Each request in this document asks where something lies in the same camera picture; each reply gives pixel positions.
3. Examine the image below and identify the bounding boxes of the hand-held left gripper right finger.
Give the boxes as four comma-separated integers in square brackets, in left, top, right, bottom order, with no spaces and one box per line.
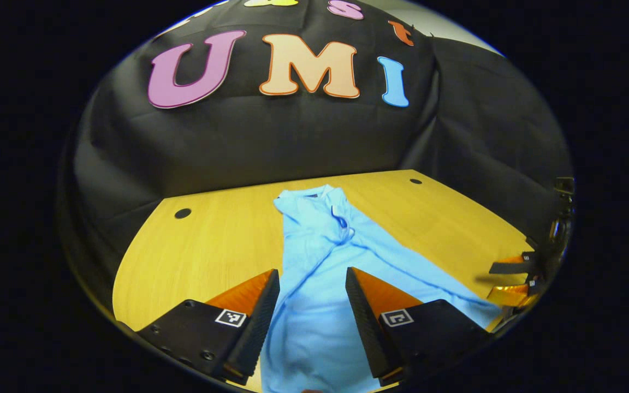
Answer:
[346,267,492,387]

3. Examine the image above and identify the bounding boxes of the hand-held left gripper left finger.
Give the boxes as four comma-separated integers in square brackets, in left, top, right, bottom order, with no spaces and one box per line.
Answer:
[115,269,281,386]

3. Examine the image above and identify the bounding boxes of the light blue T-shirt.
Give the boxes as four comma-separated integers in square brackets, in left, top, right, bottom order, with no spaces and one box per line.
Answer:
[260,184,503,393]

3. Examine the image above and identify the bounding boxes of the black backdrop cloth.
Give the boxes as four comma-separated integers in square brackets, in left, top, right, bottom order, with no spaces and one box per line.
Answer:
[58,0,574,312]

